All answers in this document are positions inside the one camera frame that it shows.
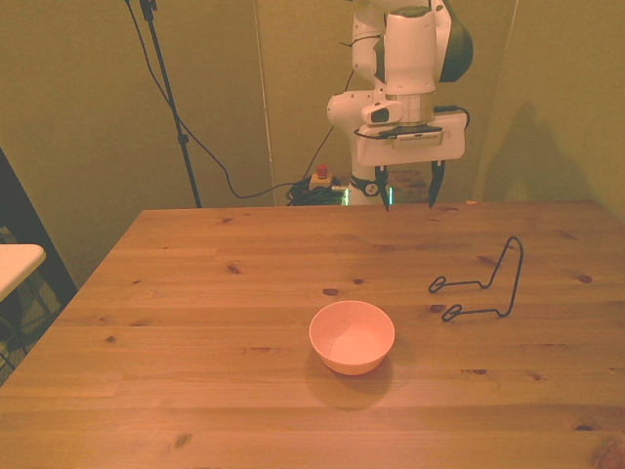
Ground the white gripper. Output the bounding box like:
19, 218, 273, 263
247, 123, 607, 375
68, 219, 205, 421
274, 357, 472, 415
354, 112, 466, 212

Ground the pink plastic bowl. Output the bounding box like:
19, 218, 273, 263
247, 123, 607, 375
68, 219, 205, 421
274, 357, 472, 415
309, 300, 396, 376

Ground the small wooden stool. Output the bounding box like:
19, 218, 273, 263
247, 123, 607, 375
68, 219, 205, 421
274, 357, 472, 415
385, 169, 435, 204

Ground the red emergency stop button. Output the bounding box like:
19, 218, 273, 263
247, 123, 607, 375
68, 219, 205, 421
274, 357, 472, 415
310, 164, 339, 192

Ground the black tripod stand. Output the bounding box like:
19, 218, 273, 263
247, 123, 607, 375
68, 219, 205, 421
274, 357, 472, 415
139, 0, 203, 209

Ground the white side table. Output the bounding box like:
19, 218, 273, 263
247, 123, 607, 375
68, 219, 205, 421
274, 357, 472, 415
0, 243, 48, 303

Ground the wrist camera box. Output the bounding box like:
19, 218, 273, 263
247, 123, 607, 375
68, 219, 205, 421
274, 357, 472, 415
363, 124, 444, 147

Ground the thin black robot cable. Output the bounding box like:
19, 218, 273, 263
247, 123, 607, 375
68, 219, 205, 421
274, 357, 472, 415
311, 41, 383, 178

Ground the dark coiled cable bundle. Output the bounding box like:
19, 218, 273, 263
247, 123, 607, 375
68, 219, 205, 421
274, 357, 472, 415
285, 178, 351, 207

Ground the black wire dish rack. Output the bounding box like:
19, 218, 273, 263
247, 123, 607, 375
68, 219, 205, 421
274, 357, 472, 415
428, 235, 525, 322

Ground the long black floor cable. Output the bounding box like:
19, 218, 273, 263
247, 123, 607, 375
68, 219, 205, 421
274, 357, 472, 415
124, 0, 297, 200

